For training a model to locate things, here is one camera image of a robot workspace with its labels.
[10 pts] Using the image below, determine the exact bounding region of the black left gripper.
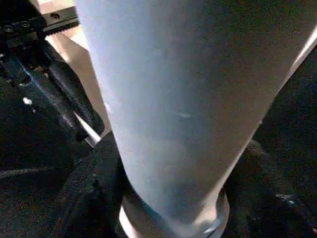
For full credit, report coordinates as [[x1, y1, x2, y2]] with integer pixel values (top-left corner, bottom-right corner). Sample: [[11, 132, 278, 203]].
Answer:
[[0, 0, 105, 142]]

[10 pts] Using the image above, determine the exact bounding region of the black work mat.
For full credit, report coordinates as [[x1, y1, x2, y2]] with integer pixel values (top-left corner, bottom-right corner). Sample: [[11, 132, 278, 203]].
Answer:
[[0, 37, 317, 238]]

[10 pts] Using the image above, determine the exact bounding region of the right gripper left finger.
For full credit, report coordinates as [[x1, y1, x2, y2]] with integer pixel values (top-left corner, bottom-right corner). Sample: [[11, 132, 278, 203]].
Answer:
[[56, 135, 132, 238]]

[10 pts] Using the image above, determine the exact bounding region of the white plastic table leg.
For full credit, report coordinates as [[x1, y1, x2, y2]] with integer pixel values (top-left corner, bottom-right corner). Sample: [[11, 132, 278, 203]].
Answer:
[[74, 0, 317, 238]]

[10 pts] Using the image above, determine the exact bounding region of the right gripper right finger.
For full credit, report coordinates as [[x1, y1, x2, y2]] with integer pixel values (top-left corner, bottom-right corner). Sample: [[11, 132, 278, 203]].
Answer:
[[222, 138, 317, 238]]

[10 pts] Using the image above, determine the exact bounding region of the white plastic table top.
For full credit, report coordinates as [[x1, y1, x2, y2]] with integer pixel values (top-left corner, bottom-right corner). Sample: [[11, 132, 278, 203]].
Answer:
[[37, 0, 231, 238]]

